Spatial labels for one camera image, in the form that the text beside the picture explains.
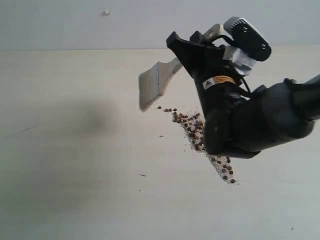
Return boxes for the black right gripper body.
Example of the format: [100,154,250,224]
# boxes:
[166,31,240,78]

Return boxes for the white paint brush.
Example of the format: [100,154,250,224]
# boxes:
[138,23,225,112]

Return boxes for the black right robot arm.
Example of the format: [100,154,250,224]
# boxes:
[166,32,320,159]

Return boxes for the scattered rice and brown pellets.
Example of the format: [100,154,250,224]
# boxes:
[156,105,238,185]

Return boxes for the black right camera cable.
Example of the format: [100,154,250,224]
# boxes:
[212,34,253,98]

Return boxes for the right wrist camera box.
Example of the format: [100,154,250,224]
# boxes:
[223,16,272,62]

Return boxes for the small white wall blob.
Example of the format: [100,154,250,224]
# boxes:
[101,9,112,16]

